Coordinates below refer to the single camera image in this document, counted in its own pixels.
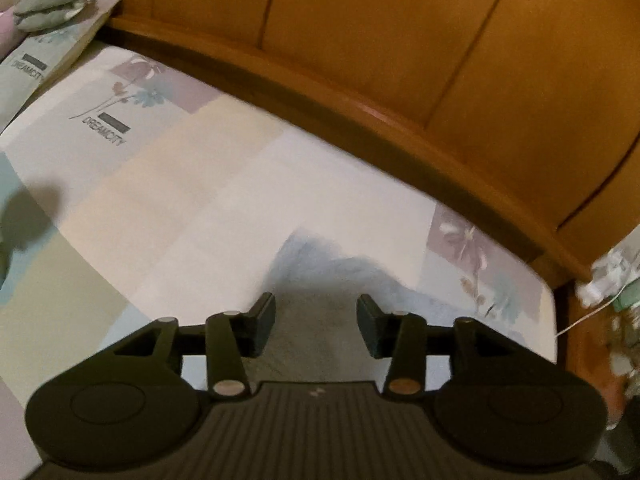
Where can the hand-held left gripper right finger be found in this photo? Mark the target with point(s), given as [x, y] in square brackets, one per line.
[369, 325]

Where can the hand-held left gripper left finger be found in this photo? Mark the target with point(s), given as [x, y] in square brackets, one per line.
[264, 322]

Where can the grey sweatpants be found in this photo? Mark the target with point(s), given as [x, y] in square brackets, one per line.
[330, 310]

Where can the patchwork flower bed sheet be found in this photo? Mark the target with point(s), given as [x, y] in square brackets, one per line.
[200, 185]

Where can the wooden headboard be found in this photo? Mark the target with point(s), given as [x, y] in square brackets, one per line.
[400, 60]

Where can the patchwork pillow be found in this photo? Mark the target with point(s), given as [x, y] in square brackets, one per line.
[45, 55]

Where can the small pink cloth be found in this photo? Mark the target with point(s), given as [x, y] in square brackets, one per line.
[4, 35]

